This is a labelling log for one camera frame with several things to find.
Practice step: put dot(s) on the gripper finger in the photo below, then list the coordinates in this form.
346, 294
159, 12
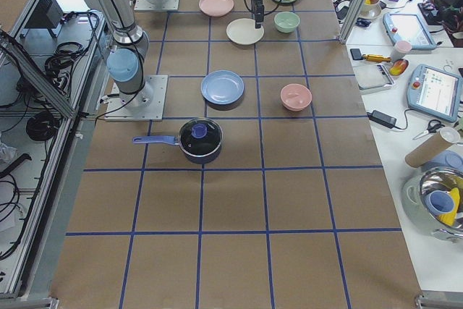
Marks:
261, 13
255, 12

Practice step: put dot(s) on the pink plate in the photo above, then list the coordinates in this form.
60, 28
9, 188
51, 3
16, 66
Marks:
216, 8

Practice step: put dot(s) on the blue plate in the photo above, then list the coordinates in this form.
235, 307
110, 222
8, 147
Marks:
222, 87

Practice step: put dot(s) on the green bowl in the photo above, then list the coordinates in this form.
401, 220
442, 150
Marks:
286, 22

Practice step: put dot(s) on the cream white plate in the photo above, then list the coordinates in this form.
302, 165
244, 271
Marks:
243, 31

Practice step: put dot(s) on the pink bowl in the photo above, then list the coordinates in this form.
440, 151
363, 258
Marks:
295, 97

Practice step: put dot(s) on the black smartphone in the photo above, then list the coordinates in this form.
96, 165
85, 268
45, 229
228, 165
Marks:
356, 54

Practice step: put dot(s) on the white bowl with fruit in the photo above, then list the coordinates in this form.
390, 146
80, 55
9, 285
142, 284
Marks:
367, 6

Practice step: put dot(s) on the silver kitchen scale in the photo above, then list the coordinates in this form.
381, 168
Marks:
373, 78

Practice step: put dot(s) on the white paper cup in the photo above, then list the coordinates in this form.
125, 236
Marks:
400, 49

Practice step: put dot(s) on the blue saucepan with lid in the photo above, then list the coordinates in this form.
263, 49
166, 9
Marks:
200, 140

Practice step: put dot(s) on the upper teach pendant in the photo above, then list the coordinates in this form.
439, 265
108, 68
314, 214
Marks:
410, 28

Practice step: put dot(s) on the teach pendant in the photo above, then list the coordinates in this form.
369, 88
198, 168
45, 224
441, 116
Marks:
435, 92
410, 28

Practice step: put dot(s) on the toy mango fruit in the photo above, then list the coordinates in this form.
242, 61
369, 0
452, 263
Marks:
398, 67

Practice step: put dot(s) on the black power adapter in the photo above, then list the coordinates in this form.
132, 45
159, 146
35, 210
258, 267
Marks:
382, 119

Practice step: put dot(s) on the lower teach pendant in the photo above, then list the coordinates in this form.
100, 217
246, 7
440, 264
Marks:
435, 92

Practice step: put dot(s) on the black control box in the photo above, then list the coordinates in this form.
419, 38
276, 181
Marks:
47, 14

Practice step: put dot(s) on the scissors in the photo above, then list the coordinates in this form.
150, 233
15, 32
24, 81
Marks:
433, 126

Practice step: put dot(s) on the cardboard tube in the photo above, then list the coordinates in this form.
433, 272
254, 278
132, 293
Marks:
439, 142

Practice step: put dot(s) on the steel mixing bowl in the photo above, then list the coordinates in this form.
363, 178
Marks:
413, 193

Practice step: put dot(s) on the blue cup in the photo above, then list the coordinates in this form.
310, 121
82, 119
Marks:
438, 202

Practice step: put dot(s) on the aluminium frame post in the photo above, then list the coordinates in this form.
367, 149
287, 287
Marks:
356, 1

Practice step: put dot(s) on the yellow handled screwdriver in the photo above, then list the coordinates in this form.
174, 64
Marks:
376, 58

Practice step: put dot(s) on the aluminium side frame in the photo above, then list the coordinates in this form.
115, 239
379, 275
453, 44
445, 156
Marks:
42, 82

